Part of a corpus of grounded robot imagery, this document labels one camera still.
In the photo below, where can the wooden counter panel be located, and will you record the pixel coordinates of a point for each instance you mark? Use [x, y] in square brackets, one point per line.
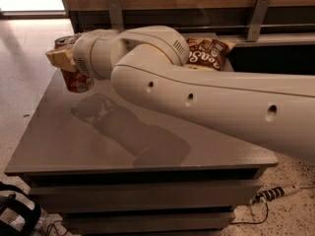
[223, 16]

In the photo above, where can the grey drawer cabinet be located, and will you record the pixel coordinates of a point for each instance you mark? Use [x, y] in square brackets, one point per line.
[113, 169]

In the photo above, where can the Late July chip bag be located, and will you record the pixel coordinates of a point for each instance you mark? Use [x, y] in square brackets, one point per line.
[208, 53]

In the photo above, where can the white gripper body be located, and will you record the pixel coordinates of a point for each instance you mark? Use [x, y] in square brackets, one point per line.
[81, 55]

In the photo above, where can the metal bracket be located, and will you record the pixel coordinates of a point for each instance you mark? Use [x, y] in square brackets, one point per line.
[115, 14]
[257, 17]

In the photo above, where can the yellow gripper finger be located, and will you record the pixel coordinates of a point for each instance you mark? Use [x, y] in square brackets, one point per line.
[62, 58]

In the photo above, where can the right metal bracket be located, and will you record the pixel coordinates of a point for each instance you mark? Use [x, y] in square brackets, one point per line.
[257, 17]

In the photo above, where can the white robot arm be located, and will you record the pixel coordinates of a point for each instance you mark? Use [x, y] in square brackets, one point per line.
[147, 67]

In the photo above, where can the black bag with strap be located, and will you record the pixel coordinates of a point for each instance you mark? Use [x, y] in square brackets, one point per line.
[31, 216]

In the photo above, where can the red coke can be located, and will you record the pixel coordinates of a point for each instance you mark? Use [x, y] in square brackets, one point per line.
[74, 81]

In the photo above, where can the left metal bracket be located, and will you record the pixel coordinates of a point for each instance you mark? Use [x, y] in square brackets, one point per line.
[115, 14]

